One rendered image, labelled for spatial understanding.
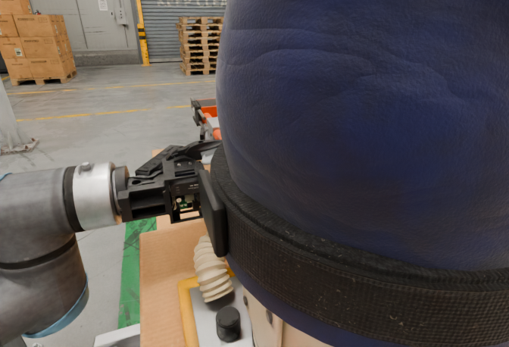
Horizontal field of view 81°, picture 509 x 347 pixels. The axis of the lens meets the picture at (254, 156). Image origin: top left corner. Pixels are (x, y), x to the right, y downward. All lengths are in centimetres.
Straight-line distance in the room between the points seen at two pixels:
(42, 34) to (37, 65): 64
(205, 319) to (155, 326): 7
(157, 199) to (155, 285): 13
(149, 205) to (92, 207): 7
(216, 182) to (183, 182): 22
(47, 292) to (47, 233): 8
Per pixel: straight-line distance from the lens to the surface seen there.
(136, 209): 42
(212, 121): 66
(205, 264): 40
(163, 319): 45
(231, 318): 38
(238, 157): 15
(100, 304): 183
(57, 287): 50
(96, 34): 1028
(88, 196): 42
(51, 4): 1044
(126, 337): 89
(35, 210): 44
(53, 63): 779
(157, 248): 55
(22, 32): 784
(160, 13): 1010
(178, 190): 41
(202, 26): 772
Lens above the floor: 130
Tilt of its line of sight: 25 degrees down
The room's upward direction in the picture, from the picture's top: straight up
